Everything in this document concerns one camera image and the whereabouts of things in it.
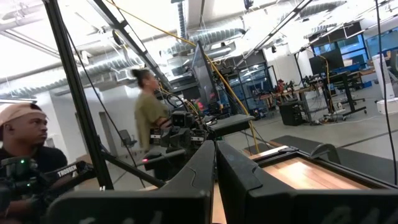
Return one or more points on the black computer monitor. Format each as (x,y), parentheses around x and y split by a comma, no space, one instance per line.
(203,77)

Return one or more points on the grey office chair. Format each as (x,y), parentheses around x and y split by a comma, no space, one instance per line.
(127,138)

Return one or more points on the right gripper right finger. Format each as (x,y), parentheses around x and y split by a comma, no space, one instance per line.
(295,208)

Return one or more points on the cluttered wooden workbench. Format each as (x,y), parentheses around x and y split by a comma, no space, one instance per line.
(286,91)

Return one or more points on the white tall appliance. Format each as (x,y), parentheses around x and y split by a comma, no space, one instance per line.
(383,76)

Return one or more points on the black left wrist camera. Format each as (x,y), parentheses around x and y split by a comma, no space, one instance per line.
(182,119)

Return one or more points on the black equipment box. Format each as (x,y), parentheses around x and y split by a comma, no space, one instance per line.
(292,113)

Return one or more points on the black side desk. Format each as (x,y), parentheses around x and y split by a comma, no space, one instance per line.
(230,123)

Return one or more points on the white box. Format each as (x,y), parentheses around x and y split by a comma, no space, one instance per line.
(388,106)

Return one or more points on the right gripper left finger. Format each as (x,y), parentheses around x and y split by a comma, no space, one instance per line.
(140,208)

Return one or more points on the black metal frame pole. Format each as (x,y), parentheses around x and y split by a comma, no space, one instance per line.
(102,105)

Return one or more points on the black standing desk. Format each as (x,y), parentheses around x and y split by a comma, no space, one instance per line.
(345,79)

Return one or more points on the black aluminium rig frame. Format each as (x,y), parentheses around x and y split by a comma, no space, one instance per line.
(77,93)

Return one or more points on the person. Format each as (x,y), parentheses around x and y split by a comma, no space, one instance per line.
(28,130)
(149,115)

